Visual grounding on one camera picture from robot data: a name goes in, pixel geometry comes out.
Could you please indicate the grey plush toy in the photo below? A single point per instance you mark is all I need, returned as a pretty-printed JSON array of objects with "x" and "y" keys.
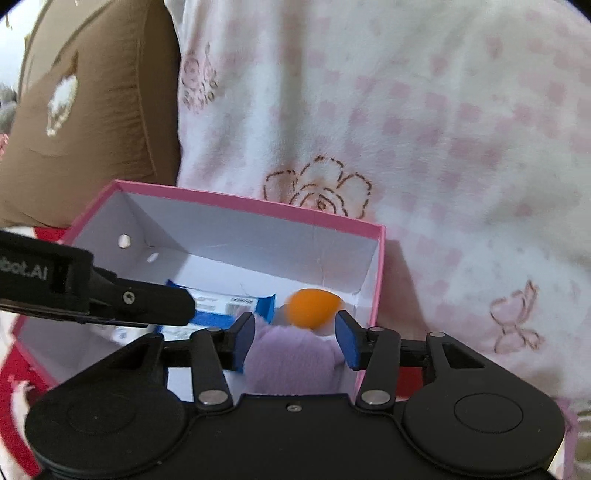
[{"x": 7, "y": 110}]

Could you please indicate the purple plush toy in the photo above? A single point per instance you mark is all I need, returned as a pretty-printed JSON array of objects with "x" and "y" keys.
[{"x": 291, "y": 355}]

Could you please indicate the brown pillow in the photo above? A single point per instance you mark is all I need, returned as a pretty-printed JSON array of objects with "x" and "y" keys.
[{"x": 106, "y": 115}]

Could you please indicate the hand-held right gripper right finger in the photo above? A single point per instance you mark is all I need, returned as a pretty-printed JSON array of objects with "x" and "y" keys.
[{"x": 347, "y": 341}]

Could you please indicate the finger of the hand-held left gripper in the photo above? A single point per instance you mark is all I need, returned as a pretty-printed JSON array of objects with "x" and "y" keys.
[{"x": 147, "y": 302}]

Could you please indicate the blue tissue packet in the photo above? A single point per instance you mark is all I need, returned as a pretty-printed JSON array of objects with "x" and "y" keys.
[{"x": 217, "y": 302}]

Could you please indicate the white wet wipes pack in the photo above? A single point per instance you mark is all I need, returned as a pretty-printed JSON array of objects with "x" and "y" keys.
[{"x": 122, "y": 334}]

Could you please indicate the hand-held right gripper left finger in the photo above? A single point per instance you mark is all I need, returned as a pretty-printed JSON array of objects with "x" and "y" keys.
[{"x": 244, "y": 344}]

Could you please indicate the pink checked pillow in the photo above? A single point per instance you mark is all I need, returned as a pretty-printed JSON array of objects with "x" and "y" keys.
[{"x": 415, "y": 115}]

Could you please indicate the orange makeup sponge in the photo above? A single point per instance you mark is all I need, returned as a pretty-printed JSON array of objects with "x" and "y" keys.
[{"x": 314, "y": 307}]

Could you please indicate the pink cardboard box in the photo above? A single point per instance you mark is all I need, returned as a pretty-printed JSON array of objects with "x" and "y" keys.
[{"x": 254, "y": 230}]

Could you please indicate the bear printed blanket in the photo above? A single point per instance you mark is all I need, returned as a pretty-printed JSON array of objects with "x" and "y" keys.
[{"x": 18, "y": 392}]

